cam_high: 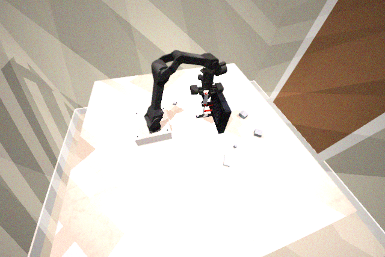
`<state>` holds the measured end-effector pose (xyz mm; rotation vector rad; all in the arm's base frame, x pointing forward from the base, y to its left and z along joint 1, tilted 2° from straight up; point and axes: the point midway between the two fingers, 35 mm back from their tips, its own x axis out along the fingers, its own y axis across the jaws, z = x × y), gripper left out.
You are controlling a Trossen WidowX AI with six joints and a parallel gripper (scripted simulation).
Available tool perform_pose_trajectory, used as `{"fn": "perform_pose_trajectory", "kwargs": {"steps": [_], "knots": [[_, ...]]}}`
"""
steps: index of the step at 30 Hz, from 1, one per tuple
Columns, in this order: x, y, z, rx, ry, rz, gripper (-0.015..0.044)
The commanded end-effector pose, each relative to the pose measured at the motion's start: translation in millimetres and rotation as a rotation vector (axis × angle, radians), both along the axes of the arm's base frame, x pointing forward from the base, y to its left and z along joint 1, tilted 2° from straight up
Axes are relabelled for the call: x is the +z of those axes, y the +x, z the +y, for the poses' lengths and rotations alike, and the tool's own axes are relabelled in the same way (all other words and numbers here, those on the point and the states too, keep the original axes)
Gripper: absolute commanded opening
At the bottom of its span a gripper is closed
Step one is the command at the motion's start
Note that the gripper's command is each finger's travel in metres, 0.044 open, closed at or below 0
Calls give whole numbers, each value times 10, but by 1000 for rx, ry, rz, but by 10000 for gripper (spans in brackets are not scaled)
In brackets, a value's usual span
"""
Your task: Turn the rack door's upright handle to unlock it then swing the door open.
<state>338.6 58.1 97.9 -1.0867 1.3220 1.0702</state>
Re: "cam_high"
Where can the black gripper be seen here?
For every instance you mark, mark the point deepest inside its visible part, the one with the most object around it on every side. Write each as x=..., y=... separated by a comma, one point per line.
x=207, y=85

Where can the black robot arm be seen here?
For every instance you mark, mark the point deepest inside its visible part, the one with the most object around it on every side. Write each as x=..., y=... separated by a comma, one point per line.
x=161, y=74

